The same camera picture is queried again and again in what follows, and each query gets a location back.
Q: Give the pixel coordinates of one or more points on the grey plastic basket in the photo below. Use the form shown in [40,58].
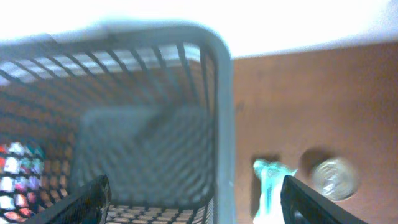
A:
[151,108]

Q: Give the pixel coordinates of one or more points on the Kleenex tissue multipack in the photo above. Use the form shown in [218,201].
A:
[22,166]

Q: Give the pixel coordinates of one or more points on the metal tin can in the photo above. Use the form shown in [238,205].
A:
[336,179]

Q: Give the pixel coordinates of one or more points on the teal wet wipes packet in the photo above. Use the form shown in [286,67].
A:
[271,176]

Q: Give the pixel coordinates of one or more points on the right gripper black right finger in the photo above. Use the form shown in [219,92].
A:
[301,204]

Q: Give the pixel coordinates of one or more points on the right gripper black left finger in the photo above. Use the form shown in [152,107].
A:
[89,204]

